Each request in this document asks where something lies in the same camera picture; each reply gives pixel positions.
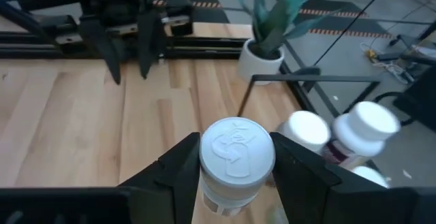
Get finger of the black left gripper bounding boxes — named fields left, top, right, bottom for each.
left=79, top=15, right=122, bottom=86
left=137, top=9, right=167, bottom=80

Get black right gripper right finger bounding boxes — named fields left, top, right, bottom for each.
left=270, top=132, right=420, bottom=224

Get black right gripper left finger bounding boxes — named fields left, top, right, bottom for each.
left=119, top=132, right=201, bottom=224

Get large white medicine bottle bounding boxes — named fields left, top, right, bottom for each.
left=276, top=110, right=332, bottom=155

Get small white medicine bottle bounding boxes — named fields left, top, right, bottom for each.
left=198, top=116, right=277, bottom=218

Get white bottle maroon label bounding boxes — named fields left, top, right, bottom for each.
left=322, top=100, right=402, bottom=170

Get green plant in white pot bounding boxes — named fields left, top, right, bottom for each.
left=231, top=0, right=341, bottom=86

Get black aluminium table frame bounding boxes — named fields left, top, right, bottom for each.
left=0, top=29, right=249, bottom=61

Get white floor cables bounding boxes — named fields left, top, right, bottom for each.
left=360, top=41, right=417, bottom=86

